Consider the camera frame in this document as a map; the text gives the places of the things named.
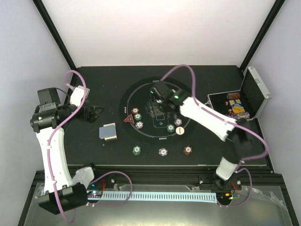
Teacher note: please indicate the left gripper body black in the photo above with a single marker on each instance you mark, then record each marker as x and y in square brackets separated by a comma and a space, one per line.
[83, 117]

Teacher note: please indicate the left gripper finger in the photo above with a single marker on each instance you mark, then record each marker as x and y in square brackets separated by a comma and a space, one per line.
[96, 109]
[92, 117]

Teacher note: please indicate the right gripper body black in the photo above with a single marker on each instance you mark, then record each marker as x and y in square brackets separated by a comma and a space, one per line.
[162, 106]

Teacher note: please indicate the blue playing card deck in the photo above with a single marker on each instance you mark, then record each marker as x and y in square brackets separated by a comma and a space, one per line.
[108, 132]

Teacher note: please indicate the green chip mat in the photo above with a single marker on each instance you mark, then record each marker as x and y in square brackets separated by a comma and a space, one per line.
[170, 128]

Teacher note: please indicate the red triangular marker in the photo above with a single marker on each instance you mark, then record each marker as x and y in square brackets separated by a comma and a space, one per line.
[129, 119]

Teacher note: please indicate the red white chip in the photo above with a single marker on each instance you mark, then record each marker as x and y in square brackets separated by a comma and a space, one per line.
[135, 110]

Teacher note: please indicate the brown poker chip stack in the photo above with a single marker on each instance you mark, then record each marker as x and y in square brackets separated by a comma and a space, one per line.
[187, 150]

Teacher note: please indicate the green poker chip stack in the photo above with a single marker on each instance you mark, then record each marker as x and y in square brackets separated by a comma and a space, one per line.
[136, 150]

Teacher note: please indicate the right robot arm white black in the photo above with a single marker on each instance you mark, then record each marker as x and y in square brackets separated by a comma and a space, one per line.
[225, 128]

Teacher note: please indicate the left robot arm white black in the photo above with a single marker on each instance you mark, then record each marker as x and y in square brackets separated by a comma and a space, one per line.
[62, 192]

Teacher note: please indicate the white dealer button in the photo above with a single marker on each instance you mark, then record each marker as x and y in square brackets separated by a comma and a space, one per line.
[180, 130]

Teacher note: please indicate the round black poker mat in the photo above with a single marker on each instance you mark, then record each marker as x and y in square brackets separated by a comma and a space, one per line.
[146, 120]

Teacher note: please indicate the blue card box in case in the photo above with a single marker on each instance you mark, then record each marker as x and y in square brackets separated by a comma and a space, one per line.
[235, 102]

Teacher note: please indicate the brown chip row in case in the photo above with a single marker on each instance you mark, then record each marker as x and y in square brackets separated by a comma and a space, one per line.
[233, 96]

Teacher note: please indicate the orange yellow card box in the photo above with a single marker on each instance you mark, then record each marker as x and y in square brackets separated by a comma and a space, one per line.
[238, 109]

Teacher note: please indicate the aluminium poker case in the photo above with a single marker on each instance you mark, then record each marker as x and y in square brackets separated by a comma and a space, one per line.
[254, 95]

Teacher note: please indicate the purple chip row in case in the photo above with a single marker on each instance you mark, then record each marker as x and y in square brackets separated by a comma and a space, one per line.
[240, 116]

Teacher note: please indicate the white perforated strip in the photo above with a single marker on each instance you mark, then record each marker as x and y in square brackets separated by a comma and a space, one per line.
[94, 195]

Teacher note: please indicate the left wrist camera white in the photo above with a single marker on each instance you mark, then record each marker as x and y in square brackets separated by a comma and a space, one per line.
[77, 96]

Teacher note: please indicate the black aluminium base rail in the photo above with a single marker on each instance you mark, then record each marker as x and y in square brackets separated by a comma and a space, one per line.
[157, 175]

